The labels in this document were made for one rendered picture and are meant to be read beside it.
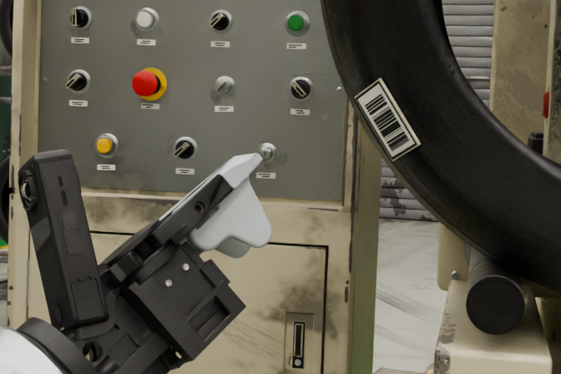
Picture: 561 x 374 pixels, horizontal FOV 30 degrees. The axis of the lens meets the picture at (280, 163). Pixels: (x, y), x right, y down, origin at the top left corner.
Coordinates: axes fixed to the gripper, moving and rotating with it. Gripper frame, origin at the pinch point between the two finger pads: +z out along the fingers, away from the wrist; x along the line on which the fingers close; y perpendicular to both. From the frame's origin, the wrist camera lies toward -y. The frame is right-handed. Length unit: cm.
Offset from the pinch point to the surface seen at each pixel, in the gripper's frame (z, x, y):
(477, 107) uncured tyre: 15.1, 6.0, 8.5
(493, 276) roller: 9.7, 1.4, 19.6
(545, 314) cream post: 31, -25, 37
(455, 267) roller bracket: 27.4, -27.3, 26.4
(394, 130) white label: 12.3, -0.1, 6.4
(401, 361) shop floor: 174, -313, 130
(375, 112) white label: 12.8, -1.0, 4.4
